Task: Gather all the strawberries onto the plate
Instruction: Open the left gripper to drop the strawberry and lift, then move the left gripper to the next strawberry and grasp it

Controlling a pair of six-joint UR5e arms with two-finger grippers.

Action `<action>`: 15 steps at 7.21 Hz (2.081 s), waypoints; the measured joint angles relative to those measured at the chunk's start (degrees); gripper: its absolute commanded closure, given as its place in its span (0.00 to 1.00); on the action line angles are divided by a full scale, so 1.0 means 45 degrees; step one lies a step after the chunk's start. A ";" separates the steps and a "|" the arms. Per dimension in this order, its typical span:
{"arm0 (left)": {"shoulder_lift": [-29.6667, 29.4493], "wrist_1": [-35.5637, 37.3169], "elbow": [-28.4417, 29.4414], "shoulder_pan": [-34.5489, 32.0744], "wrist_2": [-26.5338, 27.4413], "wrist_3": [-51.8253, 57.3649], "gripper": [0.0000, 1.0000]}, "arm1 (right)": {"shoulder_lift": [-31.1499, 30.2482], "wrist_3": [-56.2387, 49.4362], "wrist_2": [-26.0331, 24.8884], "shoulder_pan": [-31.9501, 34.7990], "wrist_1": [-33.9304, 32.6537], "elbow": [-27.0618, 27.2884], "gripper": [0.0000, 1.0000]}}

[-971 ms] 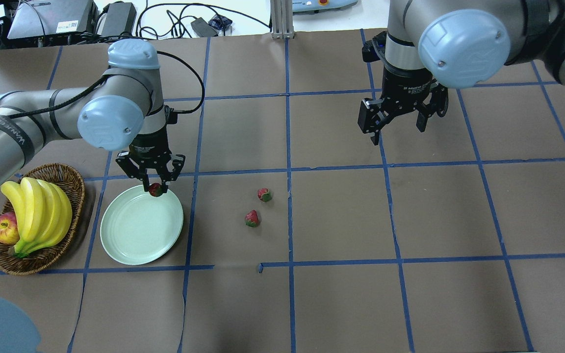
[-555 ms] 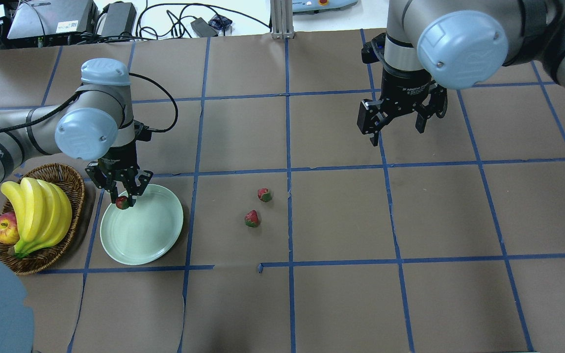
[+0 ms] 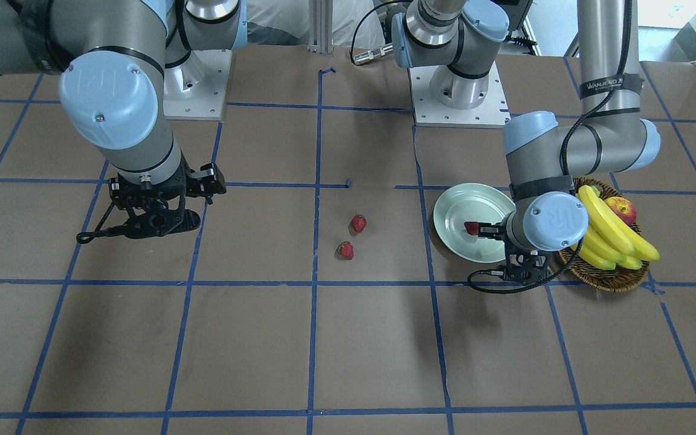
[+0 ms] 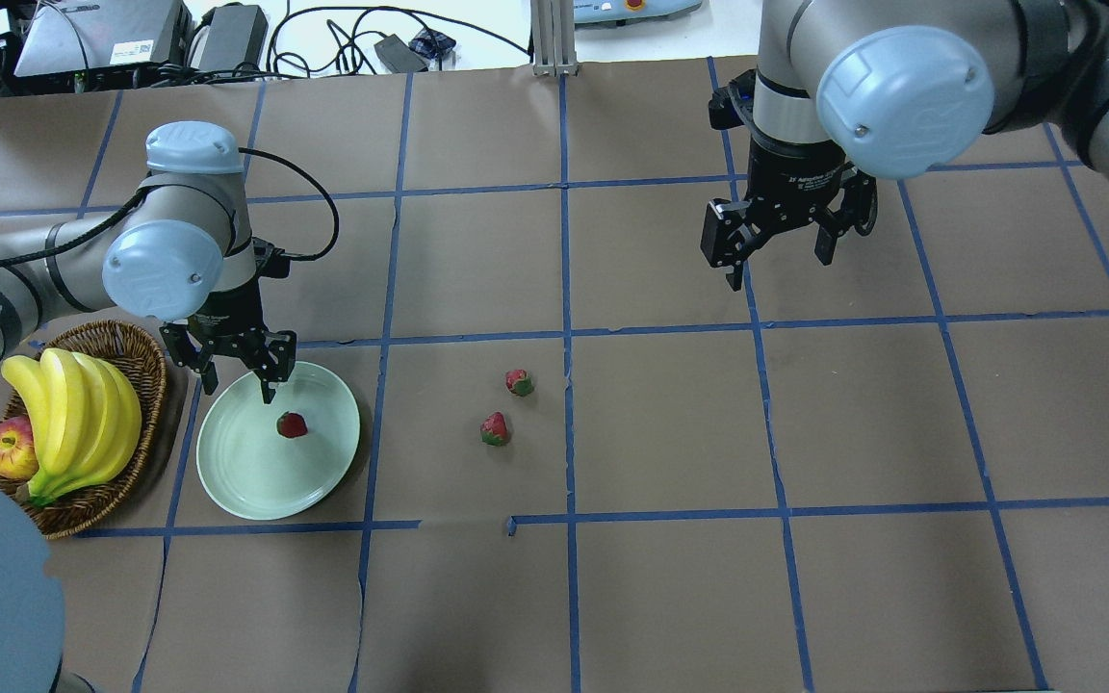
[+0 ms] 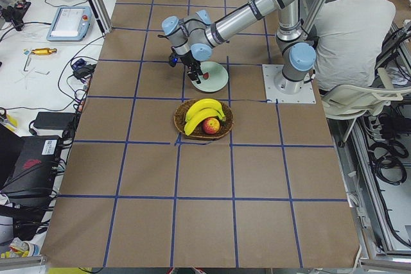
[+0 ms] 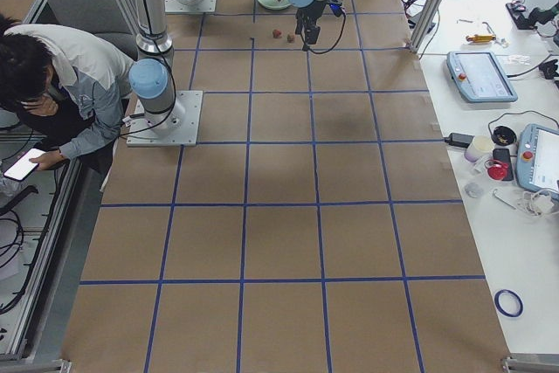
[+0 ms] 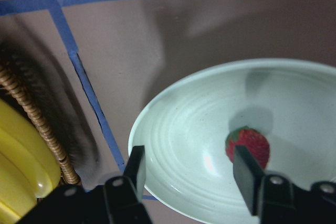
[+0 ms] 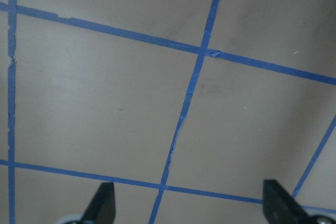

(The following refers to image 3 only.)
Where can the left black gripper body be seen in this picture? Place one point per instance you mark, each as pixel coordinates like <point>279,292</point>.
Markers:
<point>501,231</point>

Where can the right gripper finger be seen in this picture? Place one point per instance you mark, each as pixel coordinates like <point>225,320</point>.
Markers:
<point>136,232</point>

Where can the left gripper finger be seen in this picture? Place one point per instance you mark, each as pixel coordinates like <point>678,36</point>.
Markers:
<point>487,231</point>

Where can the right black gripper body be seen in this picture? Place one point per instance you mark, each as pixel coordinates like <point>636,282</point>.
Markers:
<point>210,179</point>

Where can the red strawberry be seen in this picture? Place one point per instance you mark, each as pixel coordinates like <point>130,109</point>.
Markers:
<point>345,250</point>
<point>472,228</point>
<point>358,223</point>

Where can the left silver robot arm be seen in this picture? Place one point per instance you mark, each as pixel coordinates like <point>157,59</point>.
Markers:
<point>462,38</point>

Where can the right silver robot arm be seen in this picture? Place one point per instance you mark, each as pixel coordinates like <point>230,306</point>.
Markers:
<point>118,61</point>

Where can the light green plate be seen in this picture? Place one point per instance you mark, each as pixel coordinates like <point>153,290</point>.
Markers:
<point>458,209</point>

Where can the woven wicker basket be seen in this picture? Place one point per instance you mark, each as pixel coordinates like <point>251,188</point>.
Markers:
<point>618,280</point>

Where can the yellow banana bunch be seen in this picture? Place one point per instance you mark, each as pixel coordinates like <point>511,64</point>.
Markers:
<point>608,242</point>

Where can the red yellow apple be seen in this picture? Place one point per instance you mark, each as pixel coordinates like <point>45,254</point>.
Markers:
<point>622,208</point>

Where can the person in white shirt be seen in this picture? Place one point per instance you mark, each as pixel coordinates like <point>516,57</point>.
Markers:
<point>287,23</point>

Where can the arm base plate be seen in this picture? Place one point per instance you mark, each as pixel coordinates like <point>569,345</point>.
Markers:
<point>442,99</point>
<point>195,86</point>

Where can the aluminium frame post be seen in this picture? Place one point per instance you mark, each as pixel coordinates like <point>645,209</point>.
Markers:
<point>320,27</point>

